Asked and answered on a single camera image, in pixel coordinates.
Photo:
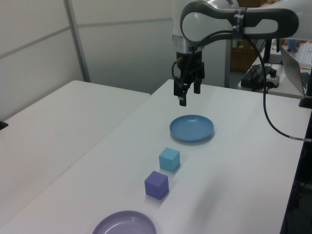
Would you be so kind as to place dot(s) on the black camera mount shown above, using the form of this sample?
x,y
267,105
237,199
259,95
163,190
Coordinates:
x,y
306,102

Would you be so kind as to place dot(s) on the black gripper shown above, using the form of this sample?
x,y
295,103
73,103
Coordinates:
x,y
189,63

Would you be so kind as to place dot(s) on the silver laptop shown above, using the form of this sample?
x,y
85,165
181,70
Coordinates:
x,y
291,68

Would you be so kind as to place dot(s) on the cyan cube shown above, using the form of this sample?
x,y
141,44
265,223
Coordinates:
x,y
168,159

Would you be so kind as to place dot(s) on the purple plate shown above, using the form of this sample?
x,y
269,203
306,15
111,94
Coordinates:
x,y
124,223

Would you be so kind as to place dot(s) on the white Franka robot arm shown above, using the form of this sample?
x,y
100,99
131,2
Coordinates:
x,y
202,22

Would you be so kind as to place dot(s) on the black control box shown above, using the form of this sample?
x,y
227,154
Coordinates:
x,y
251,78

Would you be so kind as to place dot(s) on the grey partition post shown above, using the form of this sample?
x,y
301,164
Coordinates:
x,y
78,39

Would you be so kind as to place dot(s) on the brown cardboard box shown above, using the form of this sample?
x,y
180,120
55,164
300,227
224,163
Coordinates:
x,y
240,58

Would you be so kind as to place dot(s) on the grey metal post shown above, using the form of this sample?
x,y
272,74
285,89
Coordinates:
x,y
227,63

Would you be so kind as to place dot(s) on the black monitor stand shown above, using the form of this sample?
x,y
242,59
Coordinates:
x,y
268,51

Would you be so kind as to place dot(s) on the blue plate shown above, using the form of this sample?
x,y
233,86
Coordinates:
x,y
191,128

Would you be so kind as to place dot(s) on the black table clamp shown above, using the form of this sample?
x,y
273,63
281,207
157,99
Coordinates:
x,y
3,124

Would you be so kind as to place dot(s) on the purple cube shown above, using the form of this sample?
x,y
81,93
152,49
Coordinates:
x,y
156,185

